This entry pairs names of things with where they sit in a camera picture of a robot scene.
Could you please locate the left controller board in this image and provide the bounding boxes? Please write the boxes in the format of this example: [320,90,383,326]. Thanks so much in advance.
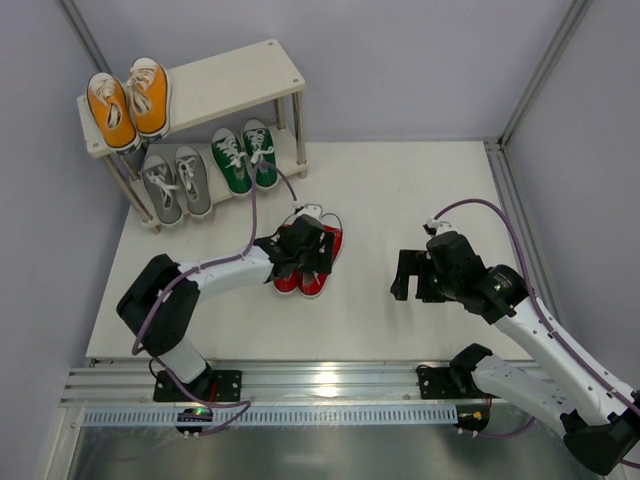
[176,407,213,439]

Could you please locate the right controller board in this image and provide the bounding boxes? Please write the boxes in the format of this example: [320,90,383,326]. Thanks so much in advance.
[454,407,491,435]

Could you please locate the slotted grey cable duct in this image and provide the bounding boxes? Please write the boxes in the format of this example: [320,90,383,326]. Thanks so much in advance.
[80,403,457,428]

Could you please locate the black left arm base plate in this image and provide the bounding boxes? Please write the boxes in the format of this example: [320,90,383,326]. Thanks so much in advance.
[153,369,242,403]

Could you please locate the aluminium frame post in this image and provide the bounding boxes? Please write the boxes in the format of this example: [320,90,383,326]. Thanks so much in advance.
[56,0,112,74]
[482,0,596,251]

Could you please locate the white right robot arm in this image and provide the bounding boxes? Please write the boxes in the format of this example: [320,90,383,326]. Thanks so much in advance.
[390,231,639,476]

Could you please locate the orange canvas sneaker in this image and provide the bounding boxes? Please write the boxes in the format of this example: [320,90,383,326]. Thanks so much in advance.
[126,57,171,140]
[86,72,141,154]

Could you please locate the green canvas sneaker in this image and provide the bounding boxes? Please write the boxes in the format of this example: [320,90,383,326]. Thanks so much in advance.
[211,128,252,196]
[242,119,278,189]

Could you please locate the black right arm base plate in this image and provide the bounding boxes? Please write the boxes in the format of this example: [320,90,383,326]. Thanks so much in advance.
[415,365,464,400]

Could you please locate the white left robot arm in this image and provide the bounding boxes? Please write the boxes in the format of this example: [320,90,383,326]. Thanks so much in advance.
[116,214,337,401]

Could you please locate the right aluminium frame post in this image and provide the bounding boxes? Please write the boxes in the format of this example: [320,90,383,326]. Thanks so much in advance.
[482,0,596,251]

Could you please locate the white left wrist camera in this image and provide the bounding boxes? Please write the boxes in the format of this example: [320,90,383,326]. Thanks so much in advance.
[293,201,323,220]

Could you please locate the controller board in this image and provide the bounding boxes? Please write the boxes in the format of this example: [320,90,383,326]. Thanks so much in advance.
[176,407,213,439]
[454,407,491,435]

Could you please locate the left aluminium frame post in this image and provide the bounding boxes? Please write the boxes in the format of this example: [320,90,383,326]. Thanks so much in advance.
[56,0,112,74]

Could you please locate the red canvas sneaker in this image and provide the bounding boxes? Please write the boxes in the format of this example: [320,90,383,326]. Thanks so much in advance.
[298,212,344,298]
[273,214,299,295]

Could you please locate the grey canvas sneaker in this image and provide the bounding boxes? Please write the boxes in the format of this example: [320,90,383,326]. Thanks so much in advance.
[141,155,183,226]
[174,145,212,218]

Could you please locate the white wooden shoe shelf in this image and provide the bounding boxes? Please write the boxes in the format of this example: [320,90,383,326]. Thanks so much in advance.
[76,39,308,233]

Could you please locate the aluminium mounting rail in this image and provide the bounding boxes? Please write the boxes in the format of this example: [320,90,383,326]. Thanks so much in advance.
[59,360,596,407]

